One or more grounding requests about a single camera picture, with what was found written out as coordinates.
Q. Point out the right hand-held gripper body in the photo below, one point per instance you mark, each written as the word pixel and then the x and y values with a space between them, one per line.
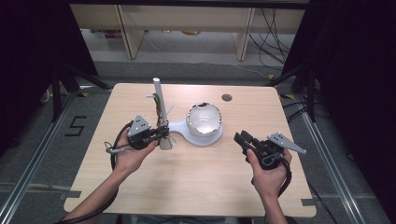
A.
pixel 267 149

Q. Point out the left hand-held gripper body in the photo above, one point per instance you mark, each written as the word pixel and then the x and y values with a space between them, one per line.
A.
pixel 140 127

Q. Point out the white key stand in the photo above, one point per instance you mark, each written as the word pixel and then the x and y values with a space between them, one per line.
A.
pixel 199 141

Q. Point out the person's right hand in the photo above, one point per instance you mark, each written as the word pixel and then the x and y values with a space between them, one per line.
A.
pixel 269 180

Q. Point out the person's left hand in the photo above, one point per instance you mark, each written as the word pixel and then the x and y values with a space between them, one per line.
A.
pixel 130 158

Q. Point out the white egg-shaped ceramic bowl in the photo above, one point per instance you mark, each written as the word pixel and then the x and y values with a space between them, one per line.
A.
pixel 204 119

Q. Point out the black metal stand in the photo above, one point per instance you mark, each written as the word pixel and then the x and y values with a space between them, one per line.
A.
pixel 310 93
pixel 56 93

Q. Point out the yellow object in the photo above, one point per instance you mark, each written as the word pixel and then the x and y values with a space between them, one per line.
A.
pixel 190 32

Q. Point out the beige wooden desk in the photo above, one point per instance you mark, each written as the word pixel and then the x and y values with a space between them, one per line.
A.
pixel 186 18

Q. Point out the black curtain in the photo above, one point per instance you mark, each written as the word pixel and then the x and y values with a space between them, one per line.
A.
pixel 358 77
pixel 31 46

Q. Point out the metal floor rail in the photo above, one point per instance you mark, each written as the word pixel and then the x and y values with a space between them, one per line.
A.
pixel 31 168
pixel 330 168

